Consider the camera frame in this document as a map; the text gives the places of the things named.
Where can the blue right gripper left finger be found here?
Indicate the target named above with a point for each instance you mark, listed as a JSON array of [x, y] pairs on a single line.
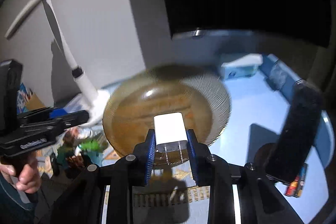
[[145, 154]]

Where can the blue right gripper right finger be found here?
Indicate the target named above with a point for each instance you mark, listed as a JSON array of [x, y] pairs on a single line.
[[198, 154]]

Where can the white charger cube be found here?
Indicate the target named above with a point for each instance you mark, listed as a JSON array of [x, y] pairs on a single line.
[[170, 132]]

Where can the green translucent toy figure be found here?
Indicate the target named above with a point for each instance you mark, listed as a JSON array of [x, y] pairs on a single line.
[[91, 148]]

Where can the person left hand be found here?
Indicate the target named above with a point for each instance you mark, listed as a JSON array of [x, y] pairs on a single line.
[[28, 180]]

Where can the row of upright books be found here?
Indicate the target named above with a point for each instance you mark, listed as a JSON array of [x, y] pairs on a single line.
[[27, 100]]

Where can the amber glass bowl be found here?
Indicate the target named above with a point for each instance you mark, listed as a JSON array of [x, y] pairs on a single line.
[[197, 93]]

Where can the red haired figure toy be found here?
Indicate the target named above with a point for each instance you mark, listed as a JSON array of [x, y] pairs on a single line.
[[70, 138]]

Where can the patterned blue table mat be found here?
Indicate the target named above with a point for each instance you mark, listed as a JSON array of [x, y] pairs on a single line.
[[170, 197]]

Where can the white desk lamp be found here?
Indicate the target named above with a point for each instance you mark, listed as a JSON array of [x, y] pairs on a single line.
[[90, 99]]

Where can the smartphone on stand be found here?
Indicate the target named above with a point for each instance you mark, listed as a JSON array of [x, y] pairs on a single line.
[[291, 149]]

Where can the tissue box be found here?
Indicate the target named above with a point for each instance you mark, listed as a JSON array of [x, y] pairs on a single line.
[[238, 65]]

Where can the small orange black box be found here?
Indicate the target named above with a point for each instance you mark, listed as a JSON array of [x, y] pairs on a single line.
[[296, 187]]

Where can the metal hinge plate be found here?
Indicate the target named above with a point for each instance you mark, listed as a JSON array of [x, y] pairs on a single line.
[[277, 77]]

